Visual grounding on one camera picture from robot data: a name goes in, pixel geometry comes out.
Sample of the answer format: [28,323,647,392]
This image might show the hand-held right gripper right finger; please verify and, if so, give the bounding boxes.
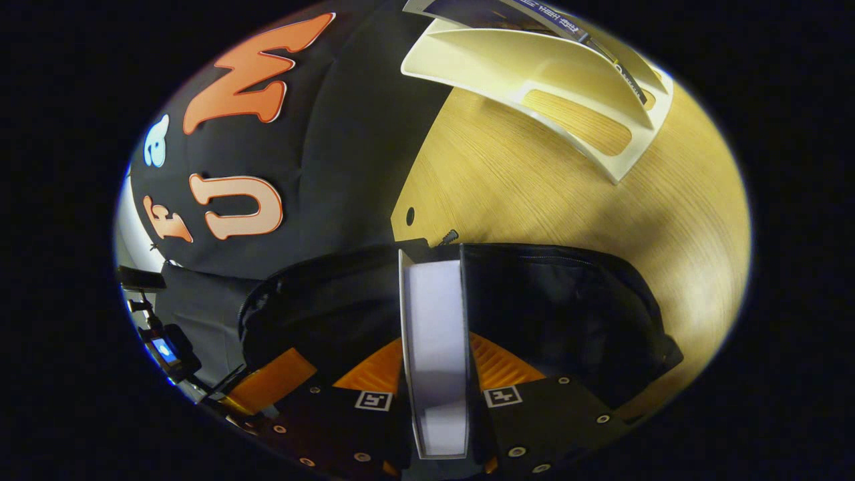
[470,332,632,476]

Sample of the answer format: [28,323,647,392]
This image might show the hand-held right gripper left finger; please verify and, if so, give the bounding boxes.
[264,337,413,479]

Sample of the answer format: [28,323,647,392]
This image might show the white portrait cover book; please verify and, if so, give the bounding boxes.
[399,249,472,460]

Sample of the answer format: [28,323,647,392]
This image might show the white plastic bookshelf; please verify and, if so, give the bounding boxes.
[401,17,674,184]

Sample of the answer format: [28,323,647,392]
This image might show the blue cover book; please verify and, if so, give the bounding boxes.
[404,0,662,108]

